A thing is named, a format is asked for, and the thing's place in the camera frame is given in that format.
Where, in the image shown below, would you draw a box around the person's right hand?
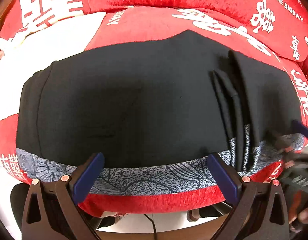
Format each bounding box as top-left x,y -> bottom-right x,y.
287,190 -> 308,233

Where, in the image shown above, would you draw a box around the red printed sofa seat cover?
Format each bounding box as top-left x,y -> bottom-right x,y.
0,6 -> 308,214

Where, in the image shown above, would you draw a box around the black cable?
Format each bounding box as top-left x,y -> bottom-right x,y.
143,214 -> 158,240

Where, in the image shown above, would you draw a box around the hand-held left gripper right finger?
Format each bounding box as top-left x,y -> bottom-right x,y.
207,152 -> 290,240

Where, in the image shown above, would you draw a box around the dark cloth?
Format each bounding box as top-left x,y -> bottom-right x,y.
9,182 -> 32,230

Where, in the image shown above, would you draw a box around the grey leaf-print cloth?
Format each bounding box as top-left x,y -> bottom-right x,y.
15,124 -> 307,197

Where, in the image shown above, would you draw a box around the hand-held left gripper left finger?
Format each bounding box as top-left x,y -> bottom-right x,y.
21,152 -> 105,240

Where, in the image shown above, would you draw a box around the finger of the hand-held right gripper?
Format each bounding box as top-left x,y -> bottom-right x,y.
265,130 -> 294,155
291,119 -> 308,140

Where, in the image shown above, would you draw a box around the black pants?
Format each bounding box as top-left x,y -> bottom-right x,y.
15,30 -> 303,172

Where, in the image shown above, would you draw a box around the white cloth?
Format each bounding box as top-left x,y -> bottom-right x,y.
0,11 -> 107,127

